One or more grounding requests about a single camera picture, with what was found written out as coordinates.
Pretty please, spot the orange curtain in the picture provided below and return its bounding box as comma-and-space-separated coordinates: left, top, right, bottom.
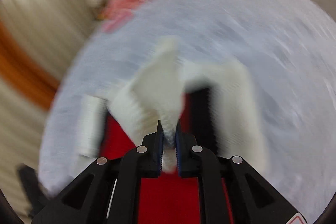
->
1, 25, 60, 110

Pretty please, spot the white knit sweater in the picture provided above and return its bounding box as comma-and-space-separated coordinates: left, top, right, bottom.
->
73, 37, 268, 174

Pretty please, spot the grey butterfly bed cover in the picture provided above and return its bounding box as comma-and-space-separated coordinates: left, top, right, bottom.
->
39, 0, 335, 223

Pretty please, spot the cream pleated curtain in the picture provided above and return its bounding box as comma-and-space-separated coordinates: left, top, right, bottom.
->
1, 0, 93, 217

